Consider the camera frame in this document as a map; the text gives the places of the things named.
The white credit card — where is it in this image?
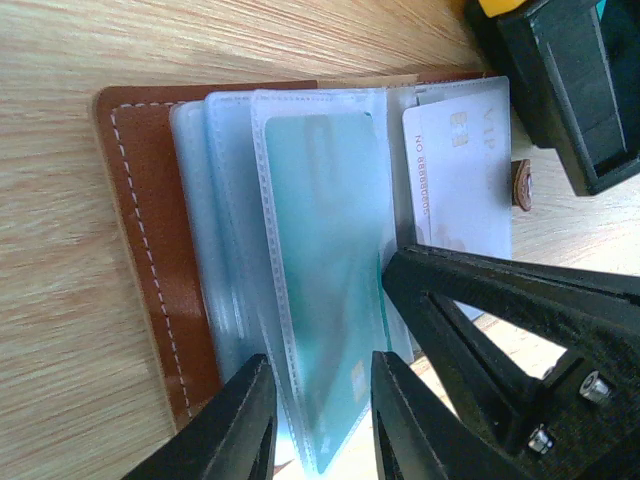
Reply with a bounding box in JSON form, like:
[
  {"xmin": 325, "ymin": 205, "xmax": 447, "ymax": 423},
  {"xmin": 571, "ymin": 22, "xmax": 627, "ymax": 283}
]
[{"xmin": 402, "ymin": 90, "xmax": 512, "ymax": 259}]

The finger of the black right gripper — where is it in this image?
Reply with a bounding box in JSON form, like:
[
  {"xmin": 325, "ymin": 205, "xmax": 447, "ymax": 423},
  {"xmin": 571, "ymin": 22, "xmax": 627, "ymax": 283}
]
[{"xmin": 382, "ymin": 245, "xmax": 639, "ymax": 479}]

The brown leather card holder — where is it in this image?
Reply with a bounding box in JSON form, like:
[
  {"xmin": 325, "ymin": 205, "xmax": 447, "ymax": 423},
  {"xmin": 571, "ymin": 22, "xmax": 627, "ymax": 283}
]
[{"xmin": 94, "ymin": 72, "xmax": 511, "ymax": 479}]

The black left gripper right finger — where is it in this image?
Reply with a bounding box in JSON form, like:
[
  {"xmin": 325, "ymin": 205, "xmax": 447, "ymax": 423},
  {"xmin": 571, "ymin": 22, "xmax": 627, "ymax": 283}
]
[{"xmin": 371, "ymin": 351, "xmax": 480, "ymax": 479}]

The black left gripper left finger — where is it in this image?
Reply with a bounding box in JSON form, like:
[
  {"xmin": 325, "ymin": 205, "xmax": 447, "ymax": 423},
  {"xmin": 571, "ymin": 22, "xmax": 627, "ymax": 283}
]
[{"xmin": 125, "ymin": 354, "xmax": 277, "ymax": 479}]

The black plastic bin right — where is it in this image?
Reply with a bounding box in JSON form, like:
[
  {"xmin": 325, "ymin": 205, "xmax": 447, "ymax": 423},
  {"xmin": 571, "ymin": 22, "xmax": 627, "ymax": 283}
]
[{"xmin": 464, "ymin": 1, "xmax": 639, "ymax": 196}]

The yellow plastic bin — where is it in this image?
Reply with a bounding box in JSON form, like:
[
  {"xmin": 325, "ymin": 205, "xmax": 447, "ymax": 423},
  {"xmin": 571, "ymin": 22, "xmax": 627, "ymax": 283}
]
[{"xmin": 478, "ymin": 0, "xmax": 527, "ymax": 18}]

